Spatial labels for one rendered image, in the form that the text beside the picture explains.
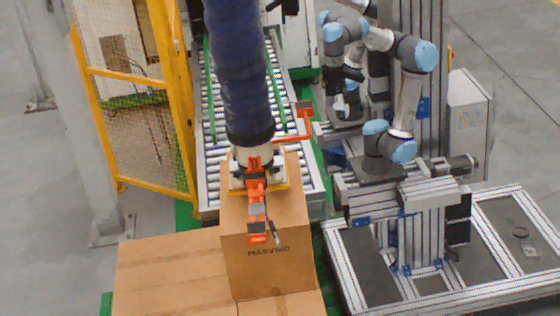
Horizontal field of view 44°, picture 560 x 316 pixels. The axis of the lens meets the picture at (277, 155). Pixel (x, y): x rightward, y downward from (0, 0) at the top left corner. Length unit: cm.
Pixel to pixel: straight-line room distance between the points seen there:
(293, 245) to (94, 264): 185
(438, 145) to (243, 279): 113
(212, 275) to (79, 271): 136
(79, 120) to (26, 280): 110
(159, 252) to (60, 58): 127
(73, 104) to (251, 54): 171
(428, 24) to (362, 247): 148
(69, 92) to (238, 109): 155
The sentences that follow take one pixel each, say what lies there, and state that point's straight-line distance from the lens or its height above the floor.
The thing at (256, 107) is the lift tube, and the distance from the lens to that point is 300.
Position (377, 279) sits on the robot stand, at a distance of 389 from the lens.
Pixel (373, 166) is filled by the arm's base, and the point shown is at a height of 108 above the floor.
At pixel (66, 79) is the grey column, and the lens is 427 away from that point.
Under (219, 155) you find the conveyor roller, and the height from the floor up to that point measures 52.
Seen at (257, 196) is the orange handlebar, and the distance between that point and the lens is 291.
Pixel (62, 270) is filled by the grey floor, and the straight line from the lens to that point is 474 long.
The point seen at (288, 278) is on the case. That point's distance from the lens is 331.
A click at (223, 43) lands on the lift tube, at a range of 287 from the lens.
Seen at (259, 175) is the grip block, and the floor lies 120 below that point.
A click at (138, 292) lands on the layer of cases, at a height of 54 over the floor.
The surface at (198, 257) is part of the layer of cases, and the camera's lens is 366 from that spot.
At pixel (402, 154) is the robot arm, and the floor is 121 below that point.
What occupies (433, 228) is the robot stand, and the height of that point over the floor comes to 49.
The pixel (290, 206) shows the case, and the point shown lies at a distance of 322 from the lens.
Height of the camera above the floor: 291
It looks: 33 degrees down
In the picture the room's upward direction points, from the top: 8 degrees counter-clockwise
